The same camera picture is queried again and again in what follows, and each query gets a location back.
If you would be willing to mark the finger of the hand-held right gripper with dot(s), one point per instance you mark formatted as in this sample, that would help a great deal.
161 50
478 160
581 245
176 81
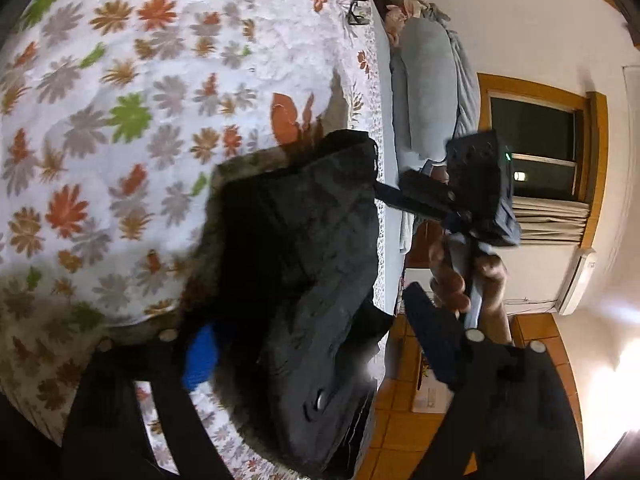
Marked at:
389 195

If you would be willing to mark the beige curtain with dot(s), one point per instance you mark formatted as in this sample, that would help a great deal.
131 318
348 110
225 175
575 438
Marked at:
550 220

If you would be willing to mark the white air conditioner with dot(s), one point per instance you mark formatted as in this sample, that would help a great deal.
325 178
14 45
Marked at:
577 285

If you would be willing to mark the bed with blue sheet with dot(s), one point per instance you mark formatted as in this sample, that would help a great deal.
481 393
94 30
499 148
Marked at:
395 240

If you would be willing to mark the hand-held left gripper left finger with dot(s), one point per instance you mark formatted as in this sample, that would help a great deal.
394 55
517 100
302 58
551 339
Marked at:
200 360

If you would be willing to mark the black pants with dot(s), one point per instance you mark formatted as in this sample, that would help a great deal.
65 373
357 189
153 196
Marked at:
300 260

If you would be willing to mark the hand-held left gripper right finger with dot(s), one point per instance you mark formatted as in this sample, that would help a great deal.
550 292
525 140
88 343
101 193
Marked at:
430 330

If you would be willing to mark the person's right forearm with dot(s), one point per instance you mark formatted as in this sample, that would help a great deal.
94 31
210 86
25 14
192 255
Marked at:
500 317

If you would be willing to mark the floral quilt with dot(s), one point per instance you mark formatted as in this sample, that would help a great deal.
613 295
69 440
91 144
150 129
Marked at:
100 110

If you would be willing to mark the grey pillows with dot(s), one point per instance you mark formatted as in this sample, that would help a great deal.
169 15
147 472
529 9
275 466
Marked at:
430 90

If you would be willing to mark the person's right hand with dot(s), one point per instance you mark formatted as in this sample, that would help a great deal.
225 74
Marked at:
450 285

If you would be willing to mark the eyeglasses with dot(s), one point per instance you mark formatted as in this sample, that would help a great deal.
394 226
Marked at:
357 12

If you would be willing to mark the wooden framed window with curtain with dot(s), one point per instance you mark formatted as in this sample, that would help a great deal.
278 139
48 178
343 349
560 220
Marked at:
535 130

